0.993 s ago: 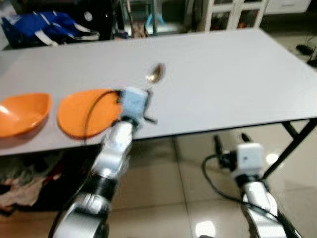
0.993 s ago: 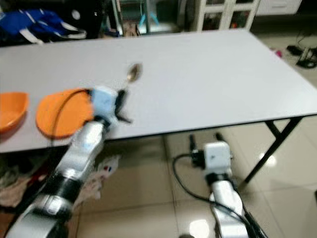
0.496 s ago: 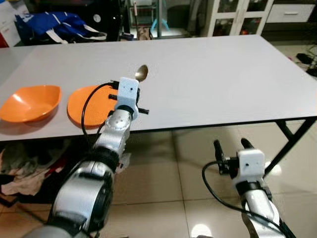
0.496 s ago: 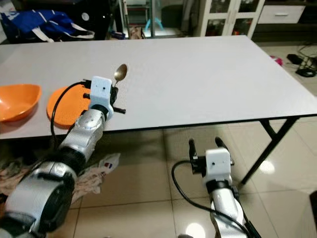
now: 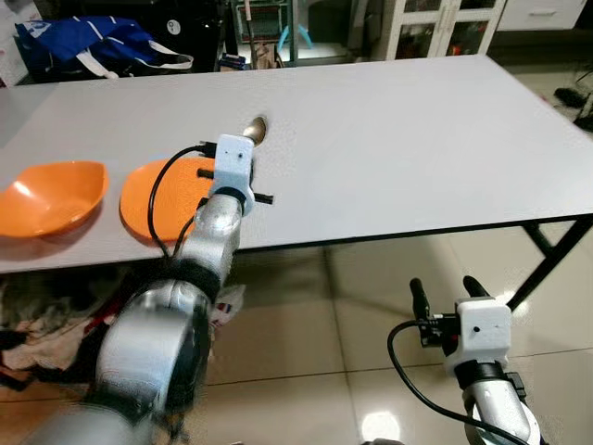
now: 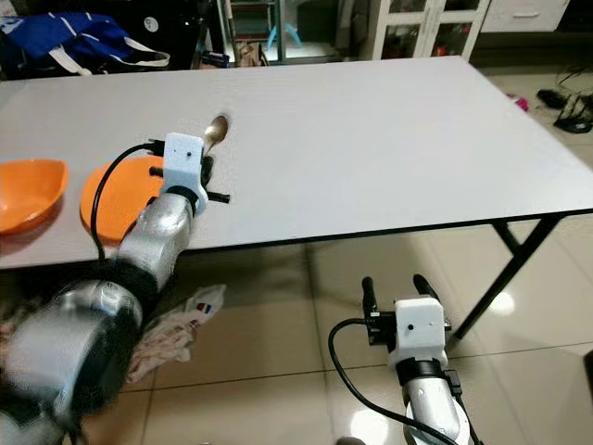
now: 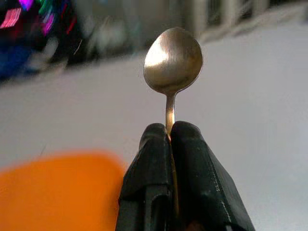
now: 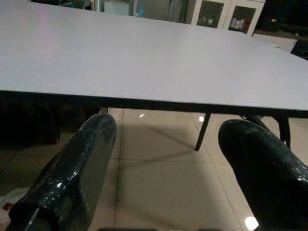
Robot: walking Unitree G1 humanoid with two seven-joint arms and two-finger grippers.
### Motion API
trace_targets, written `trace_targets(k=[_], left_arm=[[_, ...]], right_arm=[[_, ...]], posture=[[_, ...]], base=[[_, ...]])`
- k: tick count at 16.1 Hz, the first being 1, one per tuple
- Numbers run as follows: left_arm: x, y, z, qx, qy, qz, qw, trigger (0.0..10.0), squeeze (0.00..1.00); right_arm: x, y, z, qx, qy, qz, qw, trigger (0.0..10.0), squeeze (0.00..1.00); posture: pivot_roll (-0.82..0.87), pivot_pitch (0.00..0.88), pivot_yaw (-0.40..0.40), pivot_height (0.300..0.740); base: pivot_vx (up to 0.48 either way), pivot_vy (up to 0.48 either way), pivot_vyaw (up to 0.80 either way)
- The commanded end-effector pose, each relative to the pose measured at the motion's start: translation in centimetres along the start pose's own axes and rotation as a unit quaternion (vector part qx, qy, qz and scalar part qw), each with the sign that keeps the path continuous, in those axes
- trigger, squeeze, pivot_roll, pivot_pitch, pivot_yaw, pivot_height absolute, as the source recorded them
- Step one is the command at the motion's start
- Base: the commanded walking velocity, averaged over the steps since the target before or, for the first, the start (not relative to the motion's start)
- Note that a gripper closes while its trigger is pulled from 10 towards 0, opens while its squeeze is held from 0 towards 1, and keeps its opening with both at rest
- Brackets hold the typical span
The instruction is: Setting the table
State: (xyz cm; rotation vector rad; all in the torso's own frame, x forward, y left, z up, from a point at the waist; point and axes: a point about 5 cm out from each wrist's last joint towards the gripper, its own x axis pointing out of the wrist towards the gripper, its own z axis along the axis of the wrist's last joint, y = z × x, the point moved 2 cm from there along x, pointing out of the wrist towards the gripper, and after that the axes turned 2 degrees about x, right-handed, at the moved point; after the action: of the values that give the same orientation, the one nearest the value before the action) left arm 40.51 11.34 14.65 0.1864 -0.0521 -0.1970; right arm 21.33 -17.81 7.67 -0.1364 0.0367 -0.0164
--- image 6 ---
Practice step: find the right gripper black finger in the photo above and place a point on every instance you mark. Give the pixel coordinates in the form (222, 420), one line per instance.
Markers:
(369, 297)
(426, 286)

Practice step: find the orange plate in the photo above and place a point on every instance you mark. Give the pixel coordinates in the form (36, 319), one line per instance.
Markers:
(125, 199)

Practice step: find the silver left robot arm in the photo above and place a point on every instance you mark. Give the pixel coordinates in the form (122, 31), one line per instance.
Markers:
(83, 343)

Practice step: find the black metal table leg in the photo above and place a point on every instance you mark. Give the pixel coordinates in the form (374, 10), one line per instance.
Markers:
(505, 273)

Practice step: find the black appliance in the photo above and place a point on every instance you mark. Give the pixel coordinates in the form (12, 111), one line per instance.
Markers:
(176, 28)

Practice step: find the beige cloth with printed patch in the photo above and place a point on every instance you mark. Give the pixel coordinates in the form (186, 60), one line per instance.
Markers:
(176, 334)

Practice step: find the orange bowl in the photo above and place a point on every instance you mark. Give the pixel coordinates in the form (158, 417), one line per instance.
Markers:
(32, 197)

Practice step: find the black shoes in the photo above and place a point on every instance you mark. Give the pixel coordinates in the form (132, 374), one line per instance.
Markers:
(570, 109)

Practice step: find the white glass door cabinet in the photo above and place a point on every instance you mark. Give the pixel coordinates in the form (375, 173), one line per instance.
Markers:
(422, 28)

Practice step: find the white drawer unit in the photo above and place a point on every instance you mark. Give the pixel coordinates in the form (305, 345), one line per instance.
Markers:
(526, 13)

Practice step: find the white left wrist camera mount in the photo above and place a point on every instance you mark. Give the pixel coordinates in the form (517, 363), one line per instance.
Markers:
(183, 167)

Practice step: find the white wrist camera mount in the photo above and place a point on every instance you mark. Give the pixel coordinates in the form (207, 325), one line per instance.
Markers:
(183, 167)
(419, 332)

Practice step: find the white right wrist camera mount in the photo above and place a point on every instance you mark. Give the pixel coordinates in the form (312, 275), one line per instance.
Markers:
(419, 332)

